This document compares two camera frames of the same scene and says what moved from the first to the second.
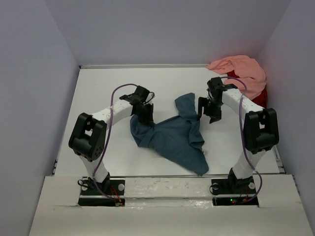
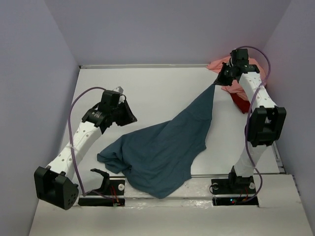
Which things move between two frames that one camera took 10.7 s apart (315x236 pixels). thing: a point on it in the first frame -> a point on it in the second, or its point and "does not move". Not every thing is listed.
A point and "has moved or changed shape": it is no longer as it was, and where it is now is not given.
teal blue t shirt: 178,138 has moved or changed shape
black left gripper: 148,120 -> 130,117
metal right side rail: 280,166 does not move
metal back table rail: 143,66 does not move
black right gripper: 214,116 -> 220,80
